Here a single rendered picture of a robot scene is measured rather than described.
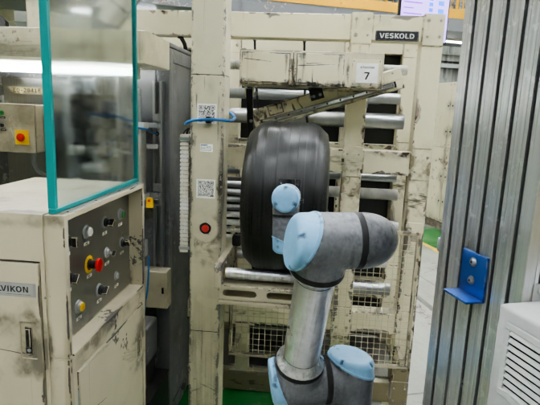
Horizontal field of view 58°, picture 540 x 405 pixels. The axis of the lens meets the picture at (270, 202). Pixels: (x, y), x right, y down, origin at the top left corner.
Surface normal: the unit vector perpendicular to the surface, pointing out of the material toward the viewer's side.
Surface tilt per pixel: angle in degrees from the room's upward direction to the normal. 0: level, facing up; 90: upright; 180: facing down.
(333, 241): 76
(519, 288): 90
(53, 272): 90
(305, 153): 49
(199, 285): 90
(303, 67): 90
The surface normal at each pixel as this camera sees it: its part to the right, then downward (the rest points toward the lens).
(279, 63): -0.10, 0.18
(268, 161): -0.06, -0.40
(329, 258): 0.15, 0.43
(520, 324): -0.97, 0.01
